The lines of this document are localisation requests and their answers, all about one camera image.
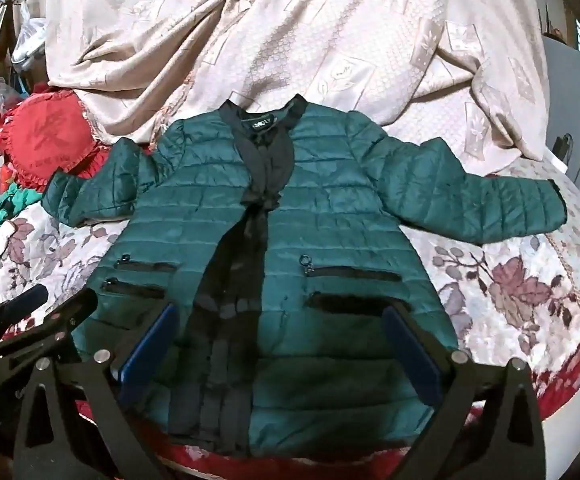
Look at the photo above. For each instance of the floral plush blanket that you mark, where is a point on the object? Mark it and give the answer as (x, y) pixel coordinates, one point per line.
(500, 290)

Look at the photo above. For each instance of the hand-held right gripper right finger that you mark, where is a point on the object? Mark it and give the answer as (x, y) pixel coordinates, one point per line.
(410, 345)

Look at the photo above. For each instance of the grey cabinet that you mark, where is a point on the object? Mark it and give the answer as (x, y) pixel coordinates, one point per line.
(575, 110)

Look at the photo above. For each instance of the beige patterned bedspread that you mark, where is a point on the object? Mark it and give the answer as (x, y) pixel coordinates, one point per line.
(280, 35)

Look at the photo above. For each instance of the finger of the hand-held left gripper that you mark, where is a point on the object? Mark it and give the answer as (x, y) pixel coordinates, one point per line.
(22, 302)
(64, 312)

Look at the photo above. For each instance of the white plastic bag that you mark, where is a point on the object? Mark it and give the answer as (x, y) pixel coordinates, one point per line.
(29, 42)

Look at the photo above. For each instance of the green quilted jacket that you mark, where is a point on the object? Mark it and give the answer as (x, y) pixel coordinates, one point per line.
(320, 210)

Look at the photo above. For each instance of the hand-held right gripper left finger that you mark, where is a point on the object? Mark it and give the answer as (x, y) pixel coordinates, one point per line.
(149, 342)

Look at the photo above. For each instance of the red ruffled cushion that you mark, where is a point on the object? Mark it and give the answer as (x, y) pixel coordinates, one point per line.
(44, 132)

